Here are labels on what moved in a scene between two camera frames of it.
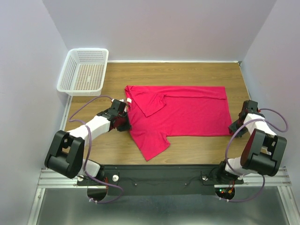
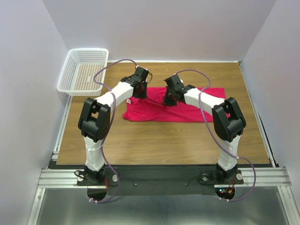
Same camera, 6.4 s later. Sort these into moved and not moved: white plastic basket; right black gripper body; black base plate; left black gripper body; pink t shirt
Moved: pink t shirt; right black gripper body; left black gripper body
Not moved: black base plate; white plastic basket
